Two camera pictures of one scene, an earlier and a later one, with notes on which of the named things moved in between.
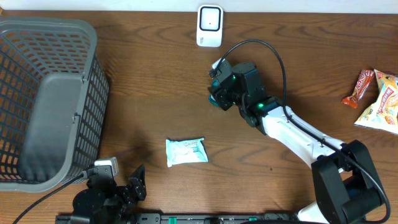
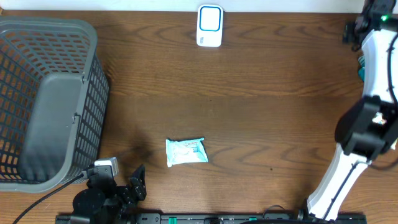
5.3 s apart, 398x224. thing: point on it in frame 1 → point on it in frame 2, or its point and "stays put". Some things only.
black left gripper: [138, 186] stays put
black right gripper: [223, 104] → [349, 34]
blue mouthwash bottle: [212, 98] → [361, 68]
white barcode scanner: [209, 26] stays put
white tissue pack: [185, 150] stays put
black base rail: [171, 218] stays put
